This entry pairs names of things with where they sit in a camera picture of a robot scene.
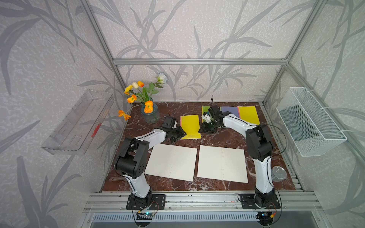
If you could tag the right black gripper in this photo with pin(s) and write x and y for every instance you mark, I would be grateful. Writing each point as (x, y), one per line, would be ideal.
(204, 128)

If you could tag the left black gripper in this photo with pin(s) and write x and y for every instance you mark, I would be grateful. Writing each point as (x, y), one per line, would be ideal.
(181, 134)

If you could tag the purple notebook green spine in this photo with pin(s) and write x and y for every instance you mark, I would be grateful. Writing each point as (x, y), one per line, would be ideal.
(232, 109)

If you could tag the yellow notebook pink spine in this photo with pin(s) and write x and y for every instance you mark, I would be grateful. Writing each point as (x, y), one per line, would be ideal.
(249, 114)

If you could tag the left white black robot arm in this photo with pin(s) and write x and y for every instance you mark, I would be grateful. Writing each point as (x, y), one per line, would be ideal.
(133, 153)

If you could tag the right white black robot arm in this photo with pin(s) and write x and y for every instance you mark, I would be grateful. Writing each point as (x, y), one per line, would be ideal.
(259, 148)

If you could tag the glass vase with flowers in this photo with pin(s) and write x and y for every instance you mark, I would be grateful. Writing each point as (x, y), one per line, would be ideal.
(141, 95)

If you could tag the brown slotted spatula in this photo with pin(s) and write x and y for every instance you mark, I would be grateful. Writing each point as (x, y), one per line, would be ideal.
(119, 178)

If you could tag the clear glass cup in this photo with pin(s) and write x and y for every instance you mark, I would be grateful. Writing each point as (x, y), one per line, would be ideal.
(278, 174)

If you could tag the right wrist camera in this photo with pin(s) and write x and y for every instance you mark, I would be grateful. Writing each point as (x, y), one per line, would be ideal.
(215, 111)

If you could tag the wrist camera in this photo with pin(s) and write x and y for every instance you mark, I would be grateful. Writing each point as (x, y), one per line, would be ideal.
(215, 111)
(169, 123)

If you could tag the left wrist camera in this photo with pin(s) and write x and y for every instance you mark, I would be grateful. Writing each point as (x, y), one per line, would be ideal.
(169, 123)

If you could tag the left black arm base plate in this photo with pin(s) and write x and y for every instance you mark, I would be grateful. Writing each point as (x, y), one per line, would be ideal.
(151, 201)

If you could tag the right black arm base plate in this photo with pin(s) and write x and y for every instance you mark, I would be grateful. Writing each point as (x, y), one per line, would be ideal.
(248, 201)

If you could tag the white wire mesh basket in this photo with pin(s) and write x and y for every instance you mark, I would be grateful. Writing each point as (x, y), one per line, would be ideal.
(312, 129)

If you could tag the clear plastic wall tray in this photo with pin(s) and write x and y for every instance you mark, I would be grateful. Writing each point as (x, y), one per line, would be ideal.
(77, 130)

